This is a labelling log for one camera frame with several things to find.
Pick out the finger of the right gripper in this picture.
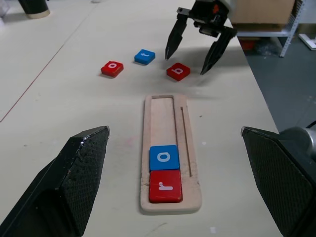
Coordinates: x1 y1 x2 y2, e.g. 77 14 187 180
200 27 238 76
164 13 189 61

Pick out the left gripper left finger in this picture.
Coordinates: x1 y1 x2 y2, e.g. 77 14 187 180
0 125 111 237

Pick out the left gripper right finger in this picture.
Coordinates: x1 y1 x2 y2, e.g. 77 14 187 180
240 126 316 237

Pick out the silver robot body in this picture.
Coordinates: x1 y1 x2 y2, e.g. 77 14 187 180
278 119 316 175

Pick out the red letter b block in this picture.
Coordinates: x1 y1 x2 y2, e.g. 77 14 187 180
166 62 191 82

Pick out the blue letter t block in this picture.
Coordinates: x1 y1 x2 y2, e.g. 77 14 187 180
134 48 156 65

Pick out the red letter o block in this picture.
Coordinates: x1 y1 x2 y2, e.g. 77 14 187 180
100 60 124 78

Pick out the long wooden letter tray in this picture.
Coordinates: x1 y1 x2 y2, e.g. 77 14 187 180
139 94 203 215

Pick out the red letter r block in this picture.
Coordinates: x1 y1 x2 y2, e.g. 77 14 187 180
148 169 183 204

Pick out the blue letter o block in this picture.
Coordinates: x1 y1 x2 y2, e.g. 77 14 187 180
149 145 180 171

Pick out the red object under shelf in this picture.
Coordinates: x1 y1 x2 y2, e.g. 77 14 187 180
239 39 258 51

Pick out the brown cardboard box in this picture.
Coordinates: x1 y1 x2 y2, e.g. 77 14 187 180
229 0 297 32

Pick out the grey metal shelf rack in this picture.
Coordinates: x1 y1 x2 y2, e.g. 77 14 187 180
236 0 306 58

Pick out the white floor stand base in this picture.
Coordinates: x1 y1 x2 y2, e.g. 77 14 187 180
298 33 316 52

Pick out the black cylinder with wooden base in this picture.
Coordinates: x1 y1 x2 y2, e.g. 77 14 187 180
18 0 51 20

